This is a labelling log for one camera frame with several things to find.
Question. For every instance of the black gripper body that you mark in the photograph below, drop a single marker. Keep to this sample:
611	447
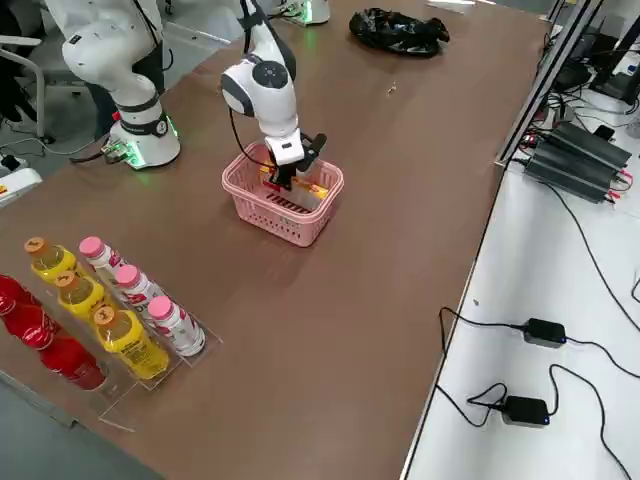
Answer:
315	145

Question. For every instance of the yellow biscuit box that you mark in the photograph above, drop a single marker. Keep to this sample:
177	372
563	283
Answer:
315	190

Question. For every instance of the pink plastic basket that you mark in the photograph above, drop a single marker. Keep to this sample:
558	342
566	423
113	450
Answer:
280	225

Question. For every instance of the black plastic bag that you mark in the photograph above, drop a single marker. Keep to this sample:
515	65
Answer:
395	30

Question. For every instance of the pink capped white bottle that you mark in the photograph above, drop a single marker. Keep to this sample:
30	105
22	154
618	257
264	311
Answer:
135	285
177	325
100	255

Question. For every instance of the yellow drink bottle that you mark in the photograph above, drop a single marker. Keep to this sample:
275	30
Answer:
50	262
80	297
132	345

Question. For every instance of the black power supply unit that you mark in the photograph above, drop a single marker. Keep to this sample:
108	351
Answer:
565	172
595	147

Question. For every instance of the white control box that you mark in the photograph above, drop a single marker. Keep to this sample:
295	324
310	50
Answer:
15	185

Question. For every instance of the grey office chair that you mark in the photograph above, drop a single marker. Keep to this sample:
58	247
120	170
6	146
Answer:
30	75

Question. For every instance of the clear acrylic bottle rack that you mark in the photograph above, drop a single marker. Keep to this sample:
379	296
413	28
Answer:
120	400

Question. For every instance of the red drink bottle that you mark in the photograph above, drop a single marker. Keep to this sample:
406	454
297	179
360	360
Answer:
27	322
70	362
10	292

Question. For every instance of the black smartphone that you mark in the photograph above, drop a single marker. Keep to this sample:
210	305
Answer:
604	132

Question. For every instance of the black power adapter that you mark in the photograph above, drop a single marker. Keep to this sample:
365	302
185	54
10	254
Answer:
545	331
525	411

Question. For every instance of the aluminium frame post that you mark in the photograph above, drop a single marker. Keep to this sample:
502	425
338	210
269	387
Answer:
530	100

